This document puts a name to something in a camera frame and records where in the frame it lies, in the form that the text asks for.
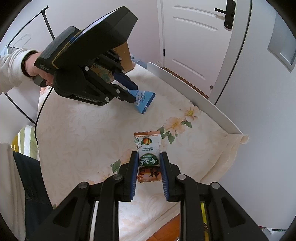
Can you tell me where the apricot snack packet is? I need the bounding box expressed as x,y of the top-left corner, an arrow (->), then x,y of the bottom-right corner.
134,130 -> 162,183

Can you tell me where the blue triangular snack packet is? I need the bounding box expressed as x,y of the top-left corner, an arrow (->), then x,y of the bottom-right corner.
128,90 -> 156,114

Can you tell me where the white sleeve left forearm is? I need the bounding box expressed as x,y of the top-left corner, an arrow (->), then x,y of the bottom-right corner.
0,49 -> 37,93

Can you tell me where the person's left hand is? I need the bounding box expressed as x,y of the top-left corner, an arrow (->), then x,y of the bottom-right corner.
25,52 -> 54,86

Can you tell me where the cardboard box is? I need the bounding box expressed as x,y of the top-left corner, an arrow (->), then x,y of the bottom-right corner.
91,42 -> 135,84

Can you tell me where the blue water jug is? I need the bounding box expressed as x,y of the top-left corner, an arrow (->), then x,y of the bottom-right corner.
130,54 -> 147,69

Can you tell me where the floral bed sheet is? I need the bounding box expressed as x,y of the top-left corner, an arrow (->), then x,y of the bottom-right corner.
36,62 -> 249,241

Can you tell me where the white bed footboard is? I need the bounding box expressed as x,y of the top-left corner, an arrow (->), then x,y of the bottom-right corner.
147,62 -> 242,134

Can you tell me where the green striped blanket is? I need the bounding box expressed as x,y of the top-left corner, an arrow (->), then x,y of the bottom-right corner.
11,126 -> 40,161

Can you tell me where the white door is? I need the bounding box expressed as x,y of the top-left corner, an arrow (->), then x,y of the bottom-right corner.
157,0 -> 253,98

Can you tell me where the white wardrobe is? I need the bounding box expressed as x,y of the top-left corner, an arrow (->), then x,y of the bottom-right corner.
216,1 -> 295,230

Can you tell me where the black cable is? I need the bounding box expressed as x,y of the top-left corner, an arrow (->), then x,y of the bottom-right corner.
33,86 -> 54,153

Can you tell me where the black door handle lock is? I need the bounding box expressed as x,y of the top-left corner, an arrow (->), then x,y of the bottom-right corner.
214,0 -> 236,30

